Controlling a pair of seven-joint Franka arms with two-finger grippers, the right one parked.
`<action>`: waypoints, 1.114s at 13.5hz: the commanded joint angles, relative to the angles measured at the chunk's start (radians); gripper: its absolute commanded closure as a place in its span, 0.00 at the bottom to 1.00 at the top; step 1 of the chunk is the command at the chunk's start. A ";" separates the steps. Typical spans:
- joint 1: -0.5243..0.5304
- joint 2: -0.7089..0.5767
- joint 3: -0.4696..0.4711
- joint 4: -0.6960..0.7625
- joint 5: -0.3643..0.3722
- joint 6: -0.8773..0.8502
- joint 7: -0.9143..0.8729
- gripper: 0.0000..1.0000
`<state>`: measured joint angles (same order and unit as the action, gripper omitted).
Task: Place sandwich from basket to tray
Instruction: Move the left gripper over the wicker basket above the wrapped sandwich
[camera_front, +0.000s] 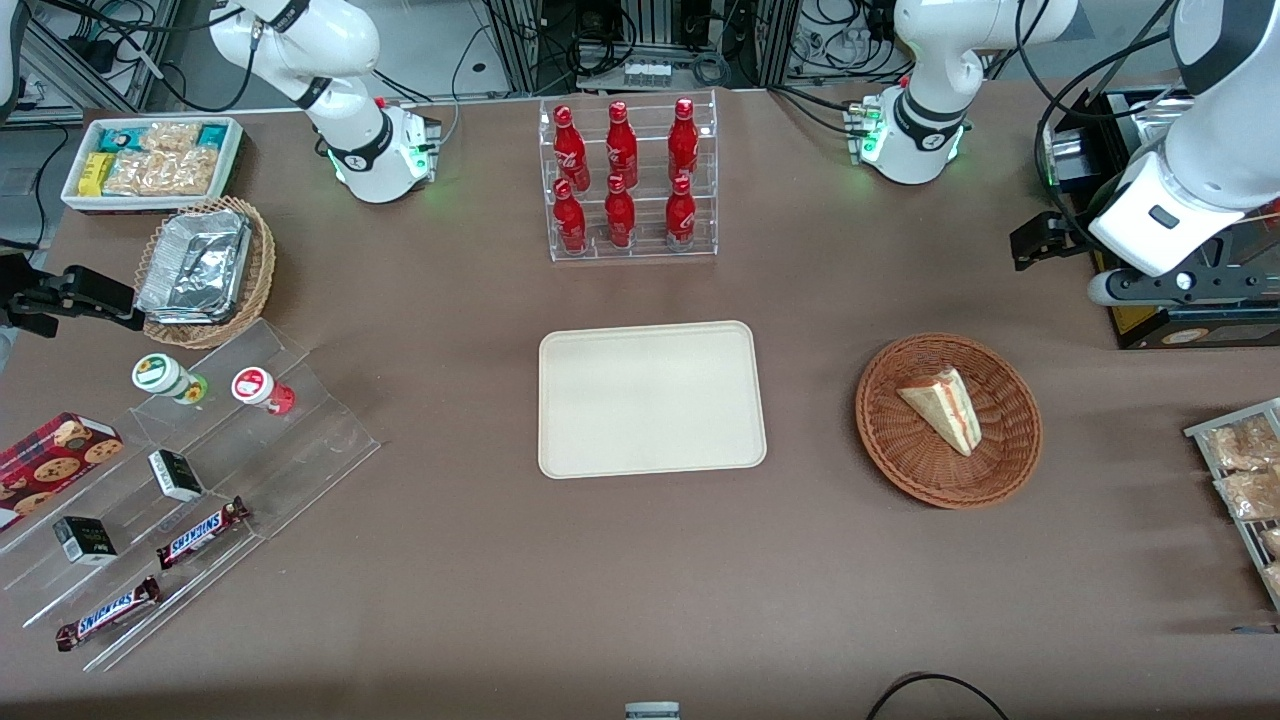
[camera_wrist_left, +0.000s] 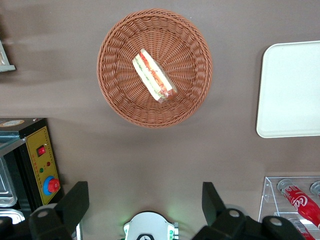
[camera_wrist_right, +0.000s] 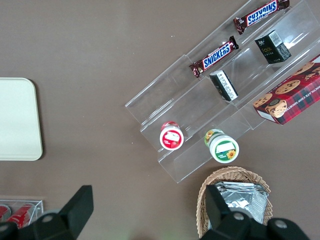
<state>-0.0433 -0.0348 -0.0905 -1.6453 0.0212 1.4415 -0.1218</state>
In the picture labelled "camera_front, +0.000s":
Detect red lidded yogurt cup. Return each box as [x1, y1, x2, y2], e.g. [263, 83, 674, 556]
[231, 366, 297, 417]

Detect black hot food display case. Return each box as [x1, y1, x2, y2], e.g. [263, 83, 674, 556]
[1038, 86, 1280, 351]

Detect clear acrylic stepped display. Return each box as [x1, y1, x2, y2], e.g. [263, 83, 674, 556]
[0, 318, 382, 673]

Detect light wicker basket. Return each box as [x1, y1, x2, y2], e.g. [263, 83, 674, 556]
[134, 196, 277, 350]

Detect red cookie box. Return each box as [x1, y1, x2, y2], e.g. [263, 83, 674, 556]
[0, 411, 125, 532]

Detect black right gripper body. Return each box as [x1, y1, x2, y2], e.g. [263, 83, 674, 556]
[0, 256, 63, 337]

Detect grey wire rack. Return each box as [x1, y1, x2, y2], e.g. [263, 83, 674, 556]
[1184, 397, 1280, 613]

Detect black floor cable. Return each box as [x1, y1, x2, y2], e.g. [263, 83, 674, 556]
[864, 672, 1013, 720]

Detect aluminium foil container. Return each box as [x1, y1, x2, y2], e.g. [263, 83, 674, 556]
[136, 209, 252, 324]

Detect green lidded yogurt cup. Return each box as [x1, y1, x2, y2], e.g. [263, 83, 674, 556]
[131, 353, 210, 406]

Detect cream plastic tray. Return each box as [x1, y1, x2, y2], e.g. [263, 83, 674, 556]
[538, 320, 768, 480]

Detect brown wicker basket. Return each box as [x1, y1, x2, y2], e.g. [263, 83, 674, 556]
[855, 332, 1044, 510]

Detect white snack bin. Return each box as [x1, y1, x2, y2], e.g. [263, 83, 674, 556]
[60, 115, 246, 216]

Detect clear acrylic bottle rack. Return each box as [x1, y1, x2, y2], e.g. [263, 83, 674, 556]
[539, 89, 719, 263]

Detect red cola bottle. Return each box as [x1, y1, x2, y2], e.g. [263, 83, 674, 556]
[552, 104, 591, 193]
[606, 100, 639, 189]
[665, 175, 697, 248]
[552, 178, 589, 255]
[668, 97, 700, 184]
[604, 174, 637, 249]

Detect bagged fried snack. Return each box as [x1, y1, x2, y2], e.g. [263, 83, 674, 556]
[1214, 469, 1280, 522]
[1204, 414, 1280, 472]

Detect small black carton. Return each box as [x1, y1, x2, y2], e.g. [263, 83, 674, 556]
[148, 449, 205, 503]
[52, 515, 119, 567]

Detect triangle sandwich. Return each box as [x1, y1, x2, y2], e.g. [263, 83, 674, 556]
[897, 367, 983, 457]

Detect snickers chocolate bar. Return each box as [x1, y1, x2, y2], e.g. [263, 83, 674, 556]
[156, 496, 252, 571]
[54, 575, 163, 653]

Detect clear cracker bag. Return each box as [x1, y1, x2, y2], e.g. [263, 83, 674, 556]
[140, 121, 202, 154]
[103, 147, 222, 198]

